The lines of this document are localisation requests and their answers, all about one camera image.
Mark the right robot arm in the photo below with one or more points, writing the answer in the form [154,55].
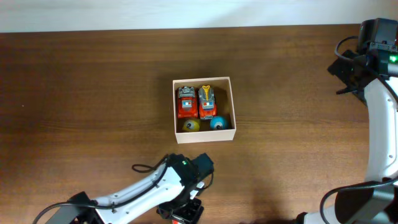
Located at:
[374,200]

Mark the white cardboard box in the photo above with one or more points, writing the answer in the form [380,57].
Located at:
[225,108]

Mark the yellow toy ball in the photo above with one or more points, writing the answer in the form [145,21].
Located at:
[191,125]

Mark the red toy truck grey top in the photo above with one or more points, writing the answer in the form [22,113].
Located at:
[187,102]

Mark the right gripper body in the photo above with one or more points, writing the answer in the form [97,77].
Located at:
[344,71]

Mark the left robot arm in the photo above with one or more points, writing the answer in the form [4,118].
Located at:
[171,187]

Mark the blue toy ball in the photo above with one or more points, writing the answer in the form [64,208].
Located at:
[218,123]

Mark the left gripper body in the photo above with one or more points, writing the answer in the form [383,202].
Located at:
[185,211]

